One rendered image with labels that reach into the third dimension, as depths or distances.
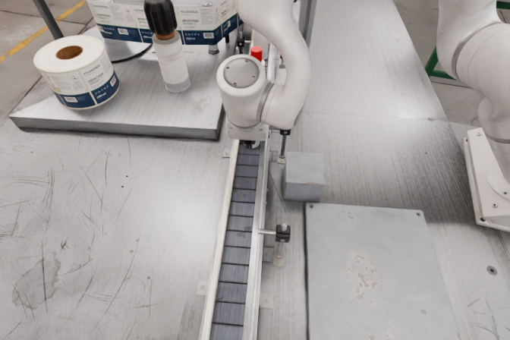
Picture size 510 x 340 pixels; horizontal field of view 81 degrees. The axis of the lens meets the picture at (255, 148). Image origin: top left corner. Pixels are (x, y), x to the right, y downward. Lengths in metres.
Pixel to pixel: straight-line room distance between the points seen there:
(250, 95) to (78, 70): 0.65
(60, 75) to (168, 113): 0.32
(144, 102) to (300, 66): 0.67
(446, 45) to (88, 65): 0.92
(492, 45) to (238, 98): 0.44
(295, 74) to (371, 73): 0.81
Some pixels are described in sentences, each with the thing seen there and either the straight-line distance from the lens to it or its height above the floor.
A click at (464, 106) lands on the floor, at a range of 2.78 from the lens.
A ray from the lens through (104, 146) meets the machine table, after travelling 1.04.
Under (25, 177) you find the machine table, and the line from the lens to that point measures 1.08.
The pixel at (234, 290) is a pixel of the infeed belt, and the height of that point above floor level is 0.88.
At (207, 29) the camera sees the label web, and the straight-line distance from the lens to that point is 1.18.
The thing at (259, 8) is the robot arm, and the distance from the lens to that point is 0.50.
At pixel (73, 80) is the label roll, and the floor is 0.99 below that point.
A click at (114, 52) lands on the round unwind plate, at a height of 0.89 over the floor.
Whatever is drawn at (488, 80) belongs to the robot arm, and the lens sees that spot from 0.65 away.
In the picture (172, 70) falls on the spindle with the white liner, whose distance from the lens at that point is 1.01.
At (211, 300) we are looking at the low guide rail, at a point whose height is 0.91.
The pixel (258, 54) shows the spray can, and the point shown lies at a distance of 0.85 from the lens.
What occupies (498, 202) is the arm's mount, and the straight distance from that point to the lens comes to 0.96.
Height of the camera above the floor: 1.54
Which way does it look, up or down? 51 degrees down
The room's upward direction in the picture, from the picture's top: straight up
